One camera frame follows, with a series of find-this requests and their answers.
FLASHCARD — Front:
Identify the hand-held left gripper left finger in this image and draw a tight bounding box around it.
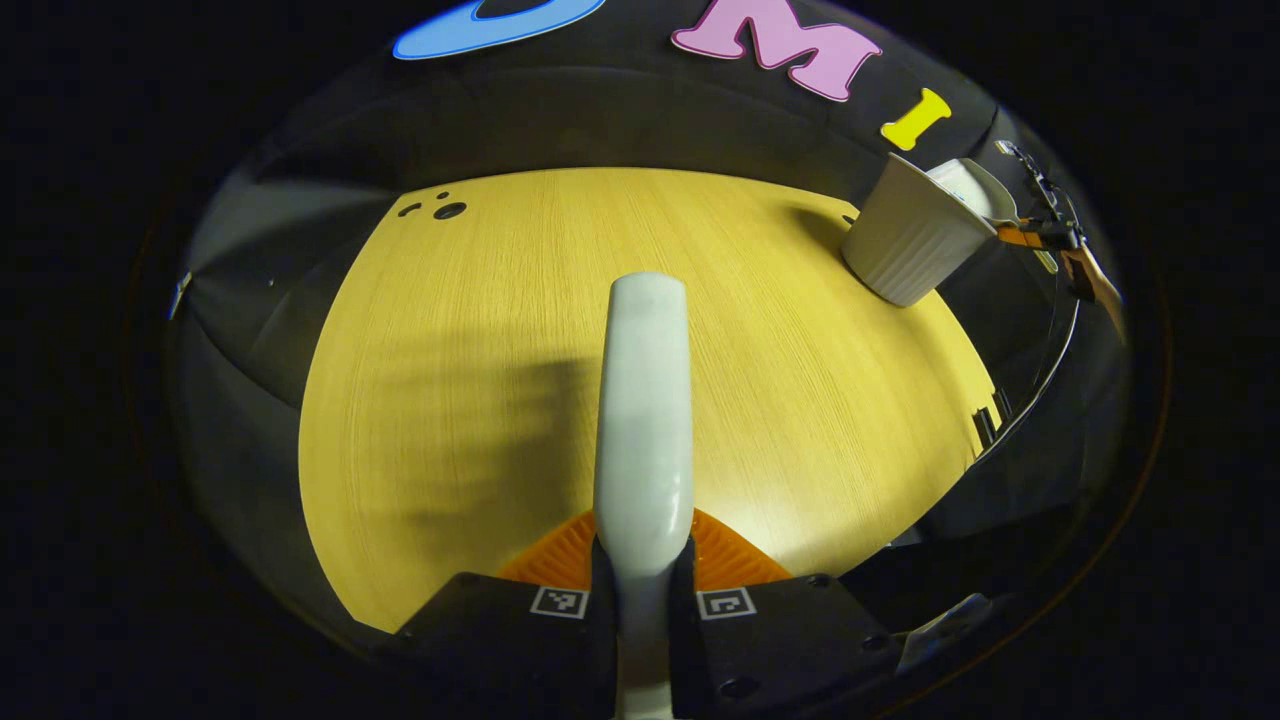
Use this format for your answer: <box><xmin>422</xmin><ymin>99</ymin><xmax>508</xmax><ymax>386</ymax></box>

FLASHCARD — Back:
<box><xmin>395</xmin><ymin>508</ymin><xmax>619</xmax><ymax>720</ymax></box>

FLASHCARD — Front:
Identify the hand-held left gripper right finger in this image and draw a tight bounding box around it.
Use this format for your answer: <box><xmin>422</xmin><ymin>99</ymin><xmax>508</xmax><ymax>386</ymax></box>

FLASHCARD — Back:
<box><xmin>668</xmin><ymin>508</ymin><xmax>906</xmax><ymax>720</ymax></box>

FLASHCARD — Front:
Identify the white ribbed garbage bin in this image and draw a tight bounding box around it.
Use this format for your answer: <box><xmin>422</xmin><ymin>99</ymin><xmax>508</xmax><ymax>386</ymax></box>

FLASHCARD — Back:
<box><xmin>840</xmin><ymin>152</ymin><xmax>1001</xmax><ymax>308</ymax></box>

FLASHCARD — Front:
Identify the wooden desktop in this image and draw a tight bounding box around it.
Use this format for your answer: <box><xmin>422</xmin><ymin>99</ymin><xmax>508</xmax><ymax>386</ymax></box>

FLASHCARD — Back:
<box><xmin>298</xmin><ymin>167</ymin><xmax>1001</xmax><ymax>633</ymax></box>

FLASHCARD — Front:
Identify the black desk edge bracket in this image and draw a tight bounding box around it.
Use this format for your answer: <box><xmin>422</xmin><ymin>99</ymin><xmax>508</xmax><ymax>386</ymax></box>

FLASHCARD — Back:
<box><xmin>972</xmin><ymin>385</ymin><xmax>1013</xmax><ymax>451</ymax></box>

